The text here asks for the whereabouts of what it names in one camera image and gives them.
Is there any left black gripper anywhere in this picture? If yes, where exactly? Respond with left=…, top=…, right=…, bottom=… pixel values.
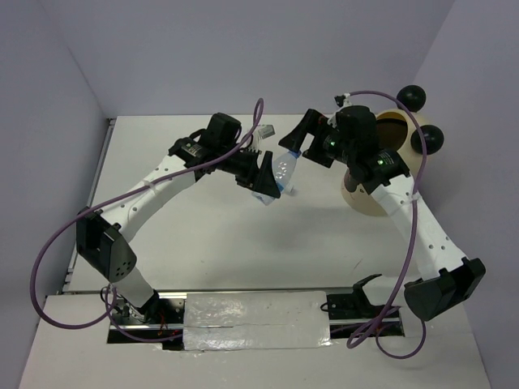
left=218, top=147, right=281, bottom=200

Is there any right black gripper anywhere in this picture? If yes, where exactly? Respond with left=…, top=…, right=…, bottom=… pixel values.
left=278, top=108, right=354, bottom=168

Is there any small bottle blue cap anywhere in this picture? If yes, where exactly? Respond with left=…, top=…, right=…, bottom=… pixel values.
left=272, top=151, right=301, bottom=195

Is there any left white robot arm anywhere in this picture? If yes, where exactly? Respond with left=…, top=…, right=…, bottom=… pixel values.
left=76, top=113, right=281, bottom=323

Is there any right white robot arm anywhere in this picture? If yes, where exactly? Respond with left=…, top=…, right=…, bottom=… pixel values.
left=278, top=105, right=486, bottom=321

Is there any beige cat bin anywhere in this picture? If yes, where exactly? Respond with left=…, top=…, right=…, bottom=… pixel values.
left=341, top=84, right=444, bottom=216

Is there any silver foil base cover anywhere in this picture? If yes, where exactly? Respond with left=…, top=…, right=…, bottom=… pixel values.
left=182, top=291, right=331, bottom=351

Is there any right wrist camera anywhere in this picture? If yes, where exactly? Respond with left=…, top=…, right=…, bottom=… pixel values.
left=327, top=92, right=353, bottom=127

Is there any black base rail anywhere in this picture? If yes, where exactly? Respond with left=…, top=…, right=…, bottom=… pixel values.
left=108, top=285, right=383, bottom=351

